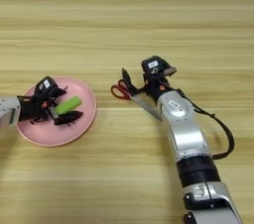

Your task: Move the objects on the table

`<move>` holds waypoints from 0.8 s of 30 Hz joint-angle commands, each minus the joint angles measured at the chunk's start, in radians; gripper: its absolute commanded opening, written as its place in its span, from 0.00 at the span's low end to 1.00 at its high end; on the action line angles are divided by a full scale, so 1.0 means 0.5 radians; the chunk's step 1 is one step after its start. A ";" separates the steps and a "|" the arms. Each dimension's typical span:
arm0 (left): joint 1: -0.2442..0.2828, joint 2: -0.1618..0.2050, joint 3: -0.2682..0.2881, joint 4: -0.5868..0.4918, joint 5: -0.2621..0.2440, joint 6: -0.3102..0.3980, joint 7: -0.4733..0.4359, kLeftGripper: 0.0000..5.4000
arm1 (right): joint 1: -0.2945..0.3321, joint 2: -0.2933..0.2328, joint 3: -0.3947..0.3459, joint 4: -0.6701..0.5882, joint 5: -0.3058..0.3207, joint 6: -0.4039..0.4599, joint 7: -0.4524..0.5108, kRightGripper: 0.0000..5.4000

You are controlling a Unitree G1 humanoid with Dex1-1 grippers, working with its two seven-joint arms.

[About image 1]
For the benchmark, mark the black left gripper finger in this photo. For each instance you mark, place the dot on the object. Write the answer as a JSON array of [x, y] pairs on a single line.
[[67, 118], [59, 93]]

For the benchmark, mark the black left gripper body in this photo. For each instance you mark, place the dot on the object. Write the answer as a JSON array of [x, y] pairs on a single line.
[[31, 109]]

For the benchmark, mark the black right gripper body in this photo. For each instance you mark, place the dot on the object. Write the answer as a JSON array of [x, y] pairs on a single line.
[[155, 87]]

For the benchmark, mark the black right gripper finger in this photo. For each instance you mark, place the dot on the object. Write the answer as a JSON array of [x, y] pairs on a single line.
[[170, 70], [126, 81]]

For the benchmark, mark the green rectangular block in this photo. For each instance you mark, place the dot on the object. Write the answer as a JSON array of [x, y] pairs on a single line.
[[67, 105]]

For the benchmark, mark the pink round plate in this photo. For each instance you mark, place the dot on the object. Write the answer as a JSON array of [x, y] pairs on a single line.
[[82, 125]]

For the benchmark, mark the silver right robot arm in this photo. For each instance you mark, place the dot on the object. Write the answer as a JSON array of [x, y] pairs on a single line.
[[185, 129]]

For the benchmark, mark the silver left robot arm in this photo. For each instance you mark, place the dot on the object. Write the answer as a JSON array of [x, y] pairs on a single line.
[[8, 107]]

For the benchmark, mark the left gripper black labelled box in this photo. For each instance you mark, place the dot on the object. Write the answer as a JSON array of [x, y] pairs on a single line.
[[45, 86]]

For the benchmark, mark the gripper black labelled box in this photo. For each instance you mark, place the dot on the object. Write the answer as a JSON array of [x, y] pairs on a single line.
[[45, 86], [152, 65]]

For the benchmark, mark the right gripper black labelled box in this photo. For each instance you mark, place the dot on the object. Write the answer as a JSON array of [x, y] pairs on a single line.
[[152, 65]]

